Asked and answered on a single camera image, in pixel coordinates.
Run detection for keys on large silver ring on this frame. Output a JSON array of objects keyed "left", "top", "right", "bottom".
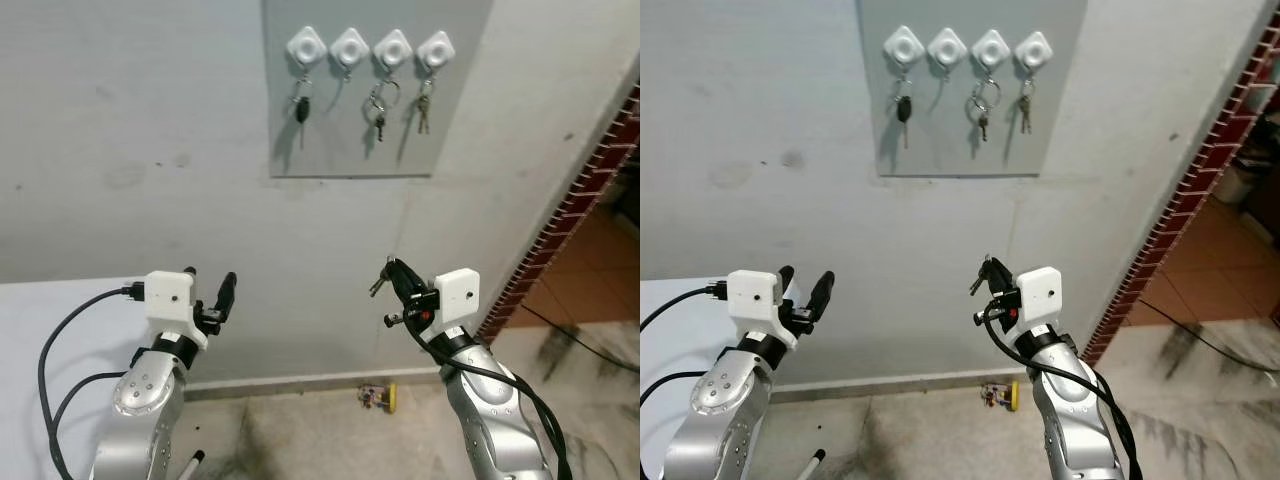
[
  {"left": 966, "top": 80, "right": 1001, "bottom": 143},
  {"left": 366, "top": 78, "right": 402, "bottom": 143}
]

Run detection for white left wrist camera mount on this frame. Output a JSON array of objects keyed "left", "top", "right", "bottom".
[
  {"left": 727, "top": 270, "right": 801, "bottom": 347},
  {"left": 143, "top": 270, "right": 211, "bottom": 351}
]

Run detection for grey hook board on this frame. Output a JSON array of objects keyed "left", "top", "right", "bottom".
[{"left": 263, "top": 0, "right": 496, "bottom": 181}]

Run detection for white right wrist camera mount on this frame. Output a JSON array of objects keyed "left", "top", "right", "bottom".
[
  {"left": 1015, "top": 267, "right": 1063, "bottom": 336},
  {"left": 432, "top": 268, "right": 481, "bottom": 329}
]

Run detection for white diamond wall hook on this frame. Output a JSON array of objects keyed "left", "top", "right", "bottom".
[
  {"left": 1013, "top": 31, "right": 1055, "bottom": 83},
  {"left": 883, "top": 26, "right": 926, "bottom": 79},
  {"left": 286, "top": 26, "right": 329, "bottom": 79},
  {"left": 329, "top": 26, "right": 372, "bottom": 81},
  {"left": 970, "top": 29, "right": 1012, "bottom": 81},
  {"left": 415, "top": 30, "right": 457, "bottom": 83},
  {"left": 372, "top": 28, "right": 415, "bottom": 81},
  {"left": 927, "top": 27, "right": 969, "bottom": 81}
]

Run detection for red brick tile wall edge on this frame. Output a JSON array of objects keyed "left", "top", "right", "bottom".
[{"left": 1083, "top": 25, "right": 1280, "bottom": 363}]

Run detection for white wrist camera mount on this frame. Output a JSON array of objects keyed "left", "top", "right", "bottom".
[
  {"left": 1015, "top": 267, "right": 1063, "bottom": 336},
  {"left": 727, "top": 270, "right": 801, "bottom": 347},
  {"left": 143, "top": 270, "right": 211, "bottom": 351},
  {"left": 432, "top": 268, "right": 481, "bottom": 329}
]

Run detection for black-headed car key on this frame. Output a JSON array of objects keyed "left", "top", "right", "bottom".
[
  {"left": 895, "top": 78, "right": 914, "bottom": 149},
  {"left": 293, "top": 78, "right": 313, "bottom": 149}
]

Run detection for small yellow toy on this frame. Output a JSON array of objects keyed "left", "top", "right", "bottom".
[
  {"left": 358, "top": 383, "right": 398, "bottom": 414},
  {"left": 980, "top": 380, "right": 1019, "bottom": 413}
]

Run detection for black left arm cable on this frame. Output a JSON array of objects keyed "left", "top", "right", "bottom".
[
  {"left": 37, "top": 284, "right": 147, "bottom": 480},
  {"left": 640, "top": 283, "right": 731, "bottom": 413}
]

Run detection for white bucket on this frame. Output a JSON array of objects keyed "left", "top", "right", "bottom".
[{"left": 1225, "top": 160, "right": 1271, "bottom": 207}]

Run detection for thin black floor cable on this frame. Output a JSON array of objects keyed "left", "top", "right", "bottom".
[
  {"left": 518, "top": 303, "right": 641, "bottom": 376},
  {"left": 1138, "top": 298, "right": 1280, "bottom": 373}
]

